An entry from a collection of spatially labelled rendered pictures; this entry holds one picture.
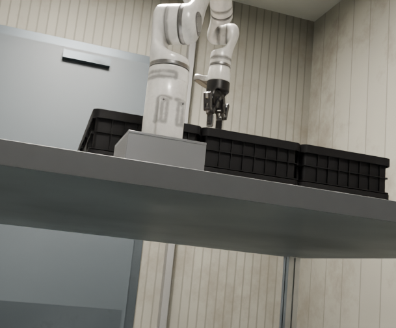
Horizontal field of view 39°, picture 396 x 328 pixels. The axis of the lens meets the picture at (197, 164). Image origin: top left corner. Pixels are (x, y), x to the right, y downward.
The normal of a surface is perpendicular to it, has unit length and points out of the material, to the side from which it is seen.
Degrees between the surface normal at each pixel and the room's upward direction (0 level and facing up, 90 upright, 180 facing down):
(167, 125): 90
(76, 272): 90
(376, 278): 90
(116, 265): 90
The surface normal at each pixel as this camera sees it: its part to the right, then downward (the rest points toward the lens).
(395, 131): -0.95, -0.15
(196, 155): 0.31, -0.16
